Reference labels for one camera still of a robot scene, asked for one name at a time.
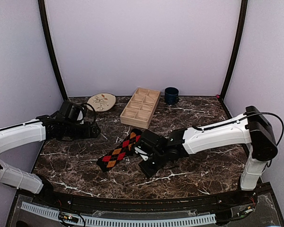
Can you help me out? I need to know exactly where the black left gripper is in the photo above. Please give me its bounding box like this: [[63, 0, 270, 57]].
[[63, 121, 101, 140]]

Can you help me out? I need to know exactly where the white slotted cable duct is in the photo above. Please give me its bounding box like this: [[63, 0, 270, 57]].
[[20, 202, 216, 227]]

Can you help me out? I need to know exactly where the wooden compartment tray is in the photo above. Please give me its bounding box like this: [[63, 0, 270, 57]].
[[120, 87, 161, 129]]

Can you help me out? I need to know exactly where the dark blue mug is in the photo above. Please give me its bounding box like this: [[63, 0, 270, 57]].
[[164, 87, 179, 105]]

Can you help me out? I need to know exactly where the black frame post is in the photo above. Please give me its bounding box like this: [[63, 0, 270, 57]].
[[219, 0, 248, 102], [37, 0, 68, 100]]

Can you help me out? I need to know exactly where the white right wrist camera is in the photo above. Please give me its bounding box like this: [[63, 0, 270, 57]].
[[134, 147, 150, 161]]

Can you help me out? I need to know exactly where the black right frame post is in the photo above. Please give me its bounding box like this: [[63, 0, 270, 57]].
[[219, 0, 248, 102]]

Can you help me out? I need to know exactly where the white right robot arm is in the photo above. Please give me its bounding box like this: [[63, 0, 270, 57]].
[[134, 106, 279, 205]]

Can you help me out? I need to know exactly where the argyle patterned sock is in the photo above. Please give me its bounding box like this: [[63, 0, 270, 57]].
[[97, 129, 142, 173]]

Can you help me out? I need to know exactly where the black left frame post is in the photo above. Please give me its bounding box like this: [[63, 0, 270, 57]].
[[37, 0, 68, 100]]

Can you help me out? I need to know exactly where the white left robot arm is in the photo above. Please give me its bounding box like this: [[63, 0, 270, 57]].
[[0, 100, 101, 206]]

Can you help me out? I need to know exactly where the cream floral plate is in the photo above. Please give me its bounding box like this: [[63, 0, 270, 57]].
[[87, 93, 116, 112]]

